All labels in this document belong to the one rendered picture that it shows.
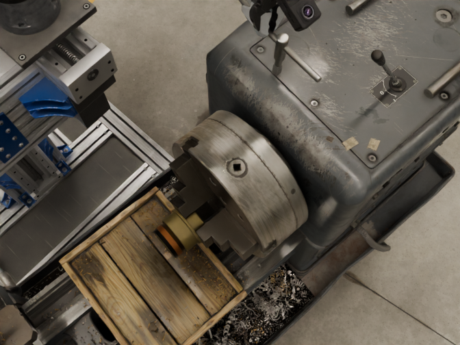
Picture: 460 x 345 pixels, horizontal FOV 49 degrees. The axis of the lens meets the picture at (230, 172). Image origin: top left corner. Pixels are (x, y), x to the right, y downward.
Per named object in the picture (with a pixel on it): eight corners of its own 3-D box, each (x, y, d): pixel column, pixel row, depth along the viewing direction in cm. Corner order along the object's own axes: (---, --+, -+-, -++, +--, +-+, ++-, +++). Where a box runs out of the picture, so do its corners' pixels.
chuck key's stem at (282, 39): (284, 72, 102) (291, 37, 91) (276, 79, 102) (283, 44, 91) (276, 65, 103) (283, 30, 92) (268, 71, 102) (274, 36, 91)
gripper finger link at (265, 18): (247, 20, 97) (251, -16, 88) (268, 40, 95) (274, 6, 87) (235, 28, 96) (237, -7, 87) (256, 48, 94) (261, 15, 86)
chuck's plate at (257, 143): (212, 142, 132) (215, 85, 102) (294, 234, 125) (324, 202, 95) (202, 150, 131) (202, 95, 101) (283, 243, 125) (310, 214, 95)
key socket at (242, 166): (228, 180, 99) (228, 176, 96) (226, 164, 100) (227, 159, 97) (245, 179, 99) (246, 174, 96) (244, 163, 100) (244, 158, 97)
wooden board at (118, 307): (157, 189, 134) (155, 185, 130) (247, 296, 125) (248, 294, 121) (62, 263, 127) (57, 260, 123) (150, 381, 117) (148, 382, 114)
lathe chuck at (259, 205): (201, 150, 131) (202, 95, 101) (283, 243, 125) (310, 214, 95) (174, 170, 129) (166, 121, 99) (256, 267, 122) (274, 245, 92)
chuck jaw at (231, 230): (235, 197, 108) (272, 236, 103) (237, 207, 112) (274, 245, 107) (194, 231, 105) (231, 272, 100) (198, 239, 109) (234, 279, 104)
